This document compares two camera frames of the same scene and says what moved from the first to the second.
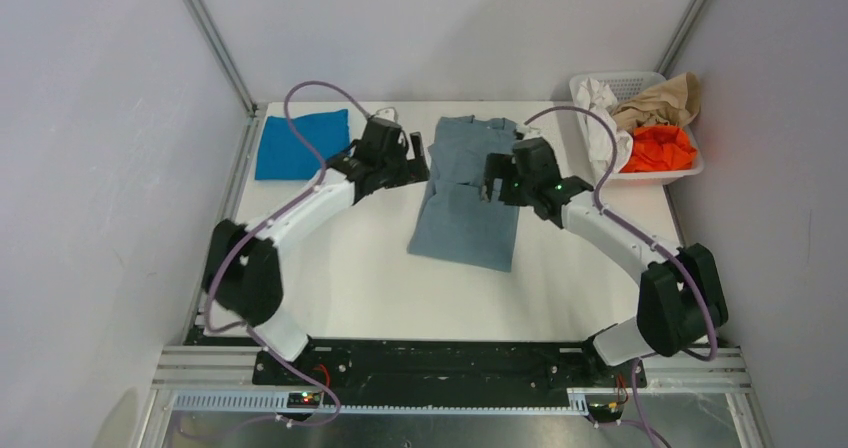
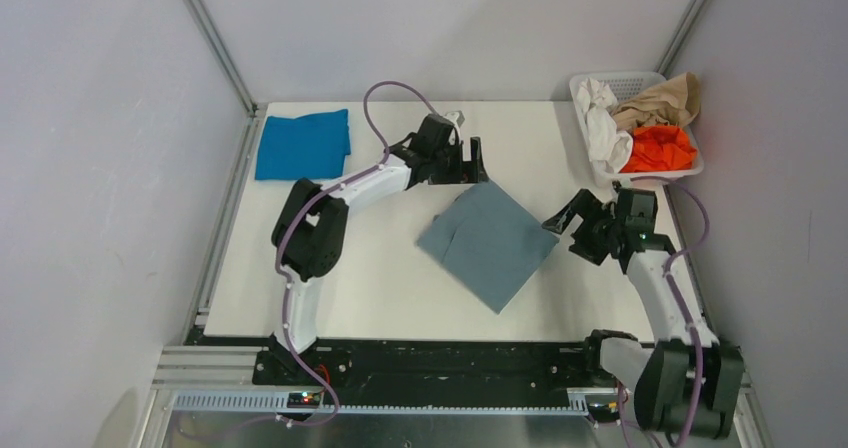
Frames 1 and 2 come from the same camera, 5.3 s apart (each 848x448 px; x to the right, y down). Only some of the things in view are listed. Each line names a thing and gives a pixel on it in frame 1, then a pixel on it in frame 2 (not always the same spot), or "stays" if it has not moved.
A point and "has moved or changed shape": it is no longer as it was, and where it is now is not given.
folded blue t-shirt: [280, 154] stays
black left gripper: [413, 170] to [466, 171]
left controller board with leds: [303, 400] stays
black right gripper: [500, 166] to [586, 205]
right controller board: [602, 412] stays
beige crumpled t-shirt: [674, 103] stays
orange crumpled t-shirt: [659, 148] stays
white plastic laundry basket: [620, 87] stays
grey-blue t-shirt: [452, 222] has moved or changed shape
